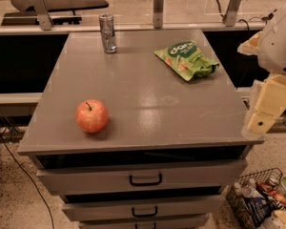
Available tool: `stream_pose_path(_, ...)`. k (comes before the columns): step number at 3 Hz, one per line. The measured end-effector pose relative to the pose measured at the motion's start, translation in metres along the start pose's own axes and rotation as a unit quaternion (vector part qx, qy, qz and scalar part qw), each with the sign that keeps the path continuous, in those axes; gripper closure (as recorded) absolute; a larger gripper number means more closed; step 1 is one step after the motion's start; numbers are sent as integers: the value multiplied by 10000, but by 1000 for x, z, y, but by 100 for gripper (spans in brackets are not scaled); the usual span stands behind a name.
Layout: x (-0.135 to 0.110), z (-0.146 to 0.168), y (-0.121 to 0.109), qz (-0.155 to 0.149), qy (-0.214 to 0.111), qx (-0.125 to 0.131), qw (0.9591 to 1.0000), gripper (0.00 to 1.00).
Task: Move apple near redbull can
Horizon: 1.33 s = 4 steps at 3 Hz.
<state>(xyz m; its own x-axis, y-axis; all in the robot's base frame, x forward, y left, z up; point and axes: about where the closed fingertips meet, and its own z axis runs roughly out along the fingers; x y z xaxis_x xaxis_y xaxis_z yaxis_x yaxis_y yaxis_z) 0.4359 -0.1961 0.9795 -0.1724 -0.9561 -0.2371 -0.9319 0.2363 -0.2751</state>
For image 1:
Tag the green snack bag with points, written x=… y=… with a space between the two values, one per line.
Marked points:
x=187 y=60

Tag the red apple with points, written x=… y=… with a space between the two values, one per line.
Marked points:
x=91 y=116

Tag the top drawer with black handle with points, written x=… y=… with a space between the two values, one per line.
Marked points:
x=148 y=177

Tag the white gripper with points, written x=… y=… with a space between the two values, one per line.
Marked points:
x=278 y=47

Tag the middle metal bracket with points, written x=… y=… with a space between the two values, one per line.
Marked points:
x=158 y=6

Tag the silver redbull can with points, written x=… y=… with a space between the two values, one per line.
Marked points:
x=107 y=33

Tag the metal bracket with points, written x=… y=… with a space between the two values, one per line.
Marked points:
x=43 y=17
x=229 y=18
x=158 y=6

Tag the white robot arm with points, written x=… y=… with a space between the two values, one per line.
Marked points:
x=267 y=100

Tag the middle drawer with black handle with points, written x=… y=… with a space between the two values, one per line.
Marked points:
x=142 y=208

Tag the drawer with black handle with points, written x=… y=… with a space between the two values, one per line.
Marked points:
x=142 y=208
x=182 y=222
x=148 y=177

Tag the left metal bracket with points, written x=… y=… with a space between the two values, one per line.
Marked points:
x=43 y=17

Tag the grey drawer cabinet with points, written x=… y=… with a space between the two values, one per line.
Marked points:
x=154 y=115

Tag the red snack packet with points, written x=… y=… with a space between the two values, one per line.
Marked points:
x=269 y=190

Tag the clear plastic water bottle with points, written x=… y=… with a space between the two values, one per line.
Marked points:
x=247 y=189

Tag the bottom drawer with black handle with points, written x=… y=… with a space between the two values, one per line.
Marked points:
x=182 y=222

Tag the right metal bracket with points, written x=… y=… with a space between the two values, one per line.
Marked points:
x=229 y=18

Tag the black wire basket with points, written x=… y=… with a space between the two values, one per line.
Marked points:
x=251 y=211

